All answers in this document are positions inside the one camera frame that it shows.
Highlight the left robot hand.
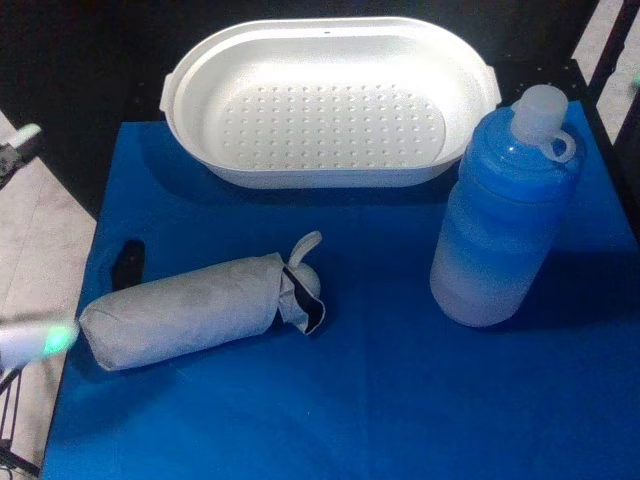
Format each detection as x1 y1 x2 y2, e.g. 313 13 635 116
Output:
0 122 81 372

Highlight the grey umbrella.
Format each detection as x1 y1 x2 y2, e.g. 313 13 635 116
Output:
78 230 327 372

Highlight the black thin metal stand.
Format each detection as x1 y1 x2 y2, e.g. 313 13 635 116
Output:
0 367 44 479

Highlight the small black flat object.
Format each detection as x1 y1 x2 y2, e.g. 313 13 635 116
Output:
109 239 147 291

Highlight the white perforated oval basin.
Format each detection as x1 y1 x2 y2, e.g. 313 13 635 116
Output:
159 16 503 190

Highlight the blue table mat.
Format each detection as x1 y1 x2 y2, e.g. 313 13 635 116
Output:
42 99 640 480

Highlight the black slanted frame bar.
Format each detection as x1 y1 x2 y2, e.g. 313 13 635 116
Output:
587 0 640 91

